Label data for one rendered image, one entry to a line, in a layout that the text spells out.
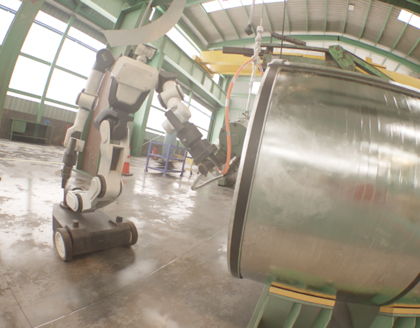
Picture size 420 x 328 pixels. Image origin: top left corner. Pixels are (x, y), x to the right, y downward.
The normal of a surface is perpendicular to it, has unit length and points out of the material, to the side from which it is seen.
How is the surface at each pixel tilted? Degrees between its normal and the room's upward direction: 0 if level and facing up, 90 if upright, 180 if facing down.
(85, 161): 90
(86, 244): 90
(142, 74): 100
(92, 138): 90
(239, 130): 115
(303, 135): 78
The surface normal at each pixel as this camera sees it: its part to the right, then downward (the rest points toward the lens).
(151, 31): 0.78, -0.04
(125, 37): 0.77, -0.29
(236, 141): -0.50, 0.36
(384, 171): -0.38, -0.16
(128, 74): 0.44, 0.29
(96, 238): 0.85, 0.18
